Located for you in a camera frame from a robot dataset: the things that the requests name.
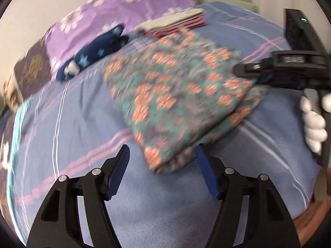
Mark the blue striped bed sheet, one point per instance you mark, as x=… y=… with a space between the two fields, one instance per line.
x=77 y=124

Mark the person's right hand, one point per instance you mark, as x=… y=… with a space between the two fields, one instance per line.
x=314 y=124

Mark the navy star print cloth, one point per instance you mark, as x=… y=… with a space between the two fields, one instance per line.
x=88 y=54

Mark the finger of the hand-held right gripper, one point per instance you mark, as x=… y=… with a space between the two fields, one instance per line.
x=248 y=69
x=279 y=82

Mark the beige folded cloth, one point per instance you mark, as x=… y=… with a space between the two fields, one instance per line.
x=173 y=18

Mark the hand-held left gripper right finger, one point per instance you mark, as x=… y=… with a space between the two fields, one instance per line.
x=208 y=171

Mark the tan crumpled cloth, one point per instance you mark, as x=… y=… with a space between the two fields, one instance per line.
x=11 y=93

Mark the dark gold tree pillow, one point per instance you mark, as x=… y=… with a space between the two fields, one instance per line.
x=33 y=67

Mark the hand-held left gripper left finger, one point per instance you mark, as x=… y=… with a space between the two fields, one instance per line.
x=118 y=171

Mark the purple floral pillow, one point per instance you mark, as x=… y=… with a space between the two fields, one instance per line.
x=103 y=15

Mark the green cloth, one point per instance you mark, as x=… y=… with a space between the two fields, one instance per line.
x=232 y=4

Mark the teal orange floral cloth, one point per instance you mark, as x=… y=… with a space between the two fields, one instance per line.
x=175 y=93

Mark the pink folded cloth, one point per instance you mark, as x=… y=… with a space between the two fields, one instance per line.
x=181 y=28

